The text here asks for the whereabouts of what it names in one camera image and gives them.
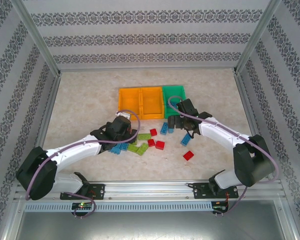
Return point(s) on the blue small lego brick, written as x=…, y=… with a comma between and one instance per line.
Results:
x=171, y=130

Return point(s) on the blue long lego brick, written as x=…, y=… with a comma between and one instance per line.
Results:
x=164, y=128
x=115, y=150
x=185, y=140

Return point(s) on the red square lego brick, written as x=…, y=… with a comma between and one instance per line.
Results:
x=151, y=142
x=160, y=145
x=153, y=132

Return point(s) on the red curved lego brick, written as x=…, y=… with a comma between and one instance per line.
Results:
x=188, y=155

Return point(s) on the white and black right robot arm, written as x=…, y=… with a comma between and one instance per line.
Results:
x=220, y=132

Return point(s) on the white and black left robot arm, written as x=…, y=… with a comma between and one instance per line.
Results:
x=72, y=152

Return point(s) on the green plastic bin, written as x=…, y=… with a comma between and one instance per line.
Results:
x=175, y=90

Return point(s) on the small circuit board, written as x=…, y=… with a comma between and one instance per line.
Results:
x=220, y=207
x=82, y=205

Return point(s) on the grey metal front shelf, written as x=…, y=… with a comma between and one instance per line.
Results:
x=150, y=227

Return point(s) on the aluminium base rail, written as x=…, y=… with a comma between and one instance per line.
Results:
x=145, y=190

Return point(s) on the aluminium back rail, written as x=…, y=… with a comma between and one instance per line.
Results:
x=147, y=68

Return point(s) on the aluminium side rail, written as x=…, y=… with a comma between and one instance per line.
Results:
x=50, y=100
x=246, y=100

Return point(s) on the aluminium frame post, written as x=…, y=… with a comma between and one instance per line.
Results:
x=35, y=35
x=258, y=35

